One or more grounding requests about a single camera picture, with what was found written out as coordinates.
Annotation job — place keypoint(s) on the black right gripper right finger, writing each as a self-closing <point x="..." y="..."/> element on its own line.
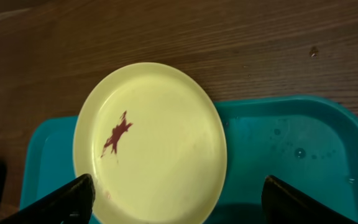
<point x="283" y="203"/>

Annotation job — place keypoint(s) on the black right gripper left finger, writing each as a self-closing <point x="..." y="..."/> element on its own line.
<point x="71" y="203"/>

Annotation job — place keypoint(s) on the yellow-green plate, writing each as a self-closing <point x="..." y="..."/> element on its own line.
<point x="154" y="144"/>

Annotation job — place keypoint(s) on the teal plastic tray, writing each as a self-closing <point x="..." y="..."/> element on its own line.
<point x="309" y="142"/>

